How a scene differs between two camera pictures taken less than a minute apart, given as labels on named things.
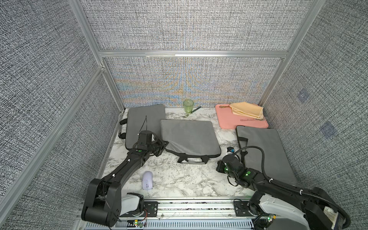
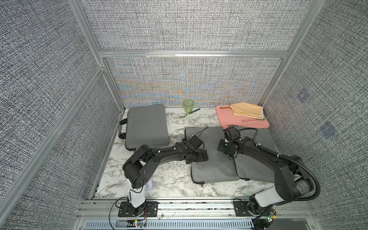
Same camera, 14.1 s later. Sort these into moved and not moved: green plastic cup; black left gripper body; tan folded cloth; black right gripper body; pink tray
Moved: black left gripper body; black right gripper body
Not moved: green plastic cup; tan folded cloth; pink tray
